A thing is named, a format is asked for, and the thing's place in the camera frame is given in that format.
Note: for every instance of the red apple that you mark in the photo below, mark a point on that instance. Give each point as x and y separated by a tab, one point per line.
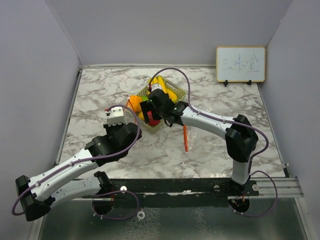
151	121

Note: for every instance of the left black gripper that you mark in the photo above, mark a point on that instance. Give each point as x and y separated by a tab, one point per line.
109	128

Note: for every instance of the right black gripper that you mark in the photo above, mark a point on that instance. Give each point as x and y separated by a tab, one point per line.
146	106

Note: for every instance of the yellow mango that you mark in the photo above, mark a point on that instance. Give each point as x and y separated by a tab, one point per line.
141	116

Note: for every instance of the orange bell pepper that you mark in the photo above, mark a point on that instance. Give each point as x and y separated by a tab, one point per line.
134	103

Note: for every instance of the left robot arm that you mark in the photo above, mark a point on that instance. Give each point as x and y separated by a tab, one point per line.
39	194

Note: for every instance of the yellow banana bunch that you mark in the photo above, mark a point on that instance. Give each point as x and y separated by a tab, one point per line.
162	81

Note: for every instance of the clear zip bag red zipper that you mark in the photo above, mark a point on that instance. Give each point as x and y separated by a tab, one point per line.
143	98

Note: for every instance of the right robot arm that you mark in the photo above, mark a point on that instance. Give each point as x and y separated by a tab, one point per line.
240	137

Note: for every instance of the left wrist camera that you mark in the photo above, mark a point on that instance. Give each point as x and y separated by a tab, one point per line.
115	116

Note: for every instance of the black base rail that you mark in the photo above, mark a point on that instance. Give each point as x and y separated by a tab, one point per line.
183	192

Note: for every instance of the green plastic basket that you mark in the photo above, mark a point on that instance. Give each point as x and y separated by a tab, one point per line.
181	94

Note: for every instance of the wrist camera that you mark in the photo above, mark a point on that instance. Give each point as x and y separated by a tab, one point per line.
154	86
115	116

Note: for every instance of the small whiteboard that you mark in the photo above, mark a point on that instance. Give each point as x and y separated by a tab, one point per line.
241	64

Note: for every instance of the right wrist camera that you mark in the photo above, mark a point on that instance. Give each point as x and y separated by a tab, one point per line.
154	86

